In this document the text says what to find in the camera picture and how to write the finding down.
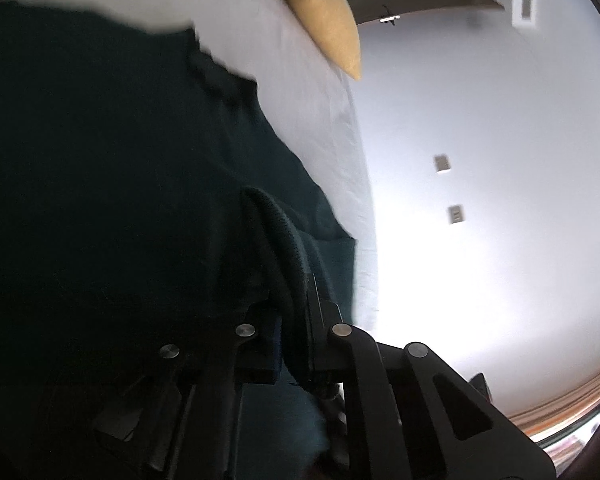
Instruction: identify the wooden baseboard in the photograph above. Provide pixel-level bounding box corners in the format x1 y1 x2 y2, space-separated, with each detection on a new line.
509 365 600 442

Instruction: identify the dark green garment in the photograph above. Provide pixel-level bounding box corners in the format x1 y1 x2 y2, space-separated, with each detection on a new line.
0 0 357 480

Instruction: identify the yellow pillow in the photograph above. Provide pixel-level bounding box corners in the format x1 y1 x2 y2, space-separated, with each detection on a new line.
275 0 363 81

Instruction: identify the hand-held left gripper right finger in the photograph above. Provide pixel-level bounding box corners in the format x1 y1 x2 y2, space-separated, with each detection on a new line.
305 272 557 480

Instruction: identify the bed with white sheet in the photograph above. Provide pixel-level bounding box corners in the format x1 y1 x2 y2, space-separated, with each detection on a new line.
0 0 381 332

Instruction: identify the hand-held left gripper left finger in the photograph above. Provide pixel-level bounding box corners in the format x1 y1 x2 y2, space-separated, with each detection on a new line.
95 307 282 480

